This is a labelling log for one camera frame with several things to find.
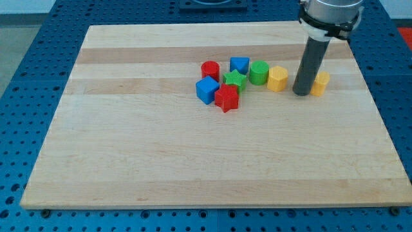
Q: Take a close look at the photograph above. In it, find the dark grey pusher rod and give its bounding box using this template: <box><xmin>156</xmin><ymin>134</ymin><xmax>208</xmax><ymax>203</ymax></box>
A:
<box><xmin>292</xmin><ymin>37</ymin><xmax>330</xmax><ymax>96</ymax></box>

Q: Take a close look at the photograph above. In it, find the yellow heart block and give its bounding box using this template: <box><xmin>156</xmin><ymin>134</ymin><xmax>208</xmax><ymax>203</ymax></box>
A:
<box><xmin>310</xmin><ymin>72</ymin><xmax>330</xmax><ymax>97</ymax></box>

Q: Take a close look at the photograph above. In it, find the red star block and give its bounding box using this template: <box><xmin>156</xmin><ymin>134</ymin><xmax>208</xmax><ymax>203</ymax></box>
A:
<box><xmin>214</xmin><ymin>83</ymin><xmax>239</xmax><ymax>113</ymax></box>

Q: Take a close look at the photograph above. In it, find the blue cube block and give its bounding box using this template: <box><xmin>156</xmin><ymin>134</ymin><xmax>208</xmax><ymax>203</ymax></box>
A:
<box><xmin>195</xmin><ymin>76</ymin><xmax>220</xmax><ymax>104</ymax></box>

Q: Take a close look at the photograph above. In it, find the green star block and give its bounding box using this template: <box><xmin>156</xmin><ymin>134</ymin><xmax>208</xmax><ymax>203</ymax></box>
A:
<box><xmin>223</xmin><ymin>70</ymin><xmax>247</xmax><ymax>93</ymax></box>

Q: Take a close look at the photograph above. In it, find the red cylinder block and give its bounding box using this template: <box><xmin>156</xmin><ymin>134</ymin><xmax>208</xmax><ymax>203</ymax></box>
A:
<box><xmin>201</xmin><ymin>61</ymin><xmax>220</xmax><ymax>82</ymax></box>

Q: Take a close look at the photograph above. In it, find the blue triangle block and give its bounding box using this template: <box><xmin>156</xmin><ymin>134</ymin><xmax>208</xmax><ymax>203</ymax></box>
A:
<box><xmin>229</xmin><ymin>57</ymin><xmax>250</xmax><ymax>75</ymax></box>

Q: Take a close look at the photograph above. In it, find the green cylinder block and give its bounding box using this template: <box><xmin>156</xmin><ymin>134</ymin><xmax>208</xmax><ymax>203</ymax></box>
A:
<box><xmin>249</xmin><ymin>60</ymin><xmax>270</xmax><ymax>85</ymax></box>

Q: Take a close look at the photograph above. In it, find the yellow hexagon block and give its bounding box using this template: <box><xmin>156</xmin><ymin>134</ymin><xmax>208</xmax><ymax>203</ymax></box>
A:
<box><xmin>267</xmin><ymin>66</ymin><xmax>288</xmax><ymax>92</ymax></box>

